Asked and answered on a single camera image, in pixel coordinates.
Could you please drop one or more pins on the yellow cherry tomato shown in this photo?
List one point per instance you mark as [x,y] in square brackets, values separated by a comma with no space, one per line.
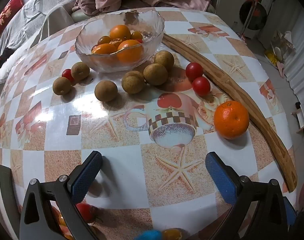
[172,233]

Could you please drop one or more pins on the scattered brown longans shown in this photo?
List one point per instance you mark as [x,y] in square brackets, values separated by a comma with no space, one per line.
[106,91]

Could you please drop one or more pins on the clear glass bowl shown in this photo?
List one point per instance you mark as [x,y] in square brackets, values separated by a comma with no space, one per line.
[147,22]

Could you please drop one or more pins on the yellow bag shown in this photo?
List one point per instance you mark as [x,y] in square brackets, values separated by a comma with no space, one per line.
[271,56]

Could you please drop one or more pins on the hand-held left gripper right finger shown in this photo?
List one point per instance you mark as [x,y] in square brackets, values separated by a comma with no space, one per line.
[220,177]

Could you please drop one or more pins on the printed checkered tablecloth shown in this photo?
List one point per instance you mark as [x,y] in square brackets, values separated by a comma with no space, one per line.
[67,155]

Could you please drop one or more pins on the red cherry tomato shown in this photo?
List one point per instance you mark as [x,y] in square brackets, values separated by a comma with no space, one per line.
[66,73]
[194,70]
[85,212]
[201,86]

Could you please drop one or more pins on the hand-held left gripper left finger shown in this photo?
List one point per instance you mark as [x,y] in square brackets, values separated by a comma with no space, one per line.
[85,177]

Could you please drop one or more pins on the small wooden stool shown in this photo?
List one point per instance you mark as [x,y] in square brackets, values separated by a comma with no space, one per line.
[301,117]

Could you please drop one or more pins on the grey striped bedding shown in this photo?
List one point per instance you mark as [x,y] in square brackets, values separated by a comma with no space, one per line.
[29,17]

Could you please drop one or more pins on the red embroidered cushion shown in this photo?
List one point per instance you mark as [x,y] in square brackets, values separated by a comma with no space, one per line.
[6,12]

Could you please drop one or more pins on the large mandarin orange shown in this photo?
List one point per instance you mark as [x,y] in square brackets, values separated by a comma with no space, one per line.
[231,120]

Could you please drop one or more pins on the curved wooden strip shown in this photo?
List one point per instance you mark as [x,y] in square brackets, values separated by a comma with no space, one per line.
[242,92]

